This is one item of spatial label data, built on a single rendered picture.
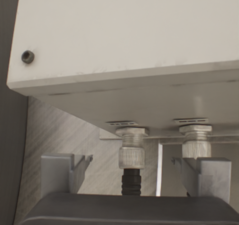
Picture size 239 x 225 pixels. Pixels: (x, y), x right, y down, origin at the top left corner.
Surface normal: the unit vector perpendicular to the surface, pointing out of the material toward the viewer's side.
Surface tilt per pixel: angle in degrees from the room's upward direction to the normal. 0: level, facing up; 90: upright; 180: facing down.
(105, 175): 90
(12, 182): 48
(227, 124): 132
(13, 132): 42
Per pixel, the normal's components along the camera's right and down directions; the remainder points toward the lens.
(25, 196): -0.34, -0.25
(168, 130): -0.03, 0.97
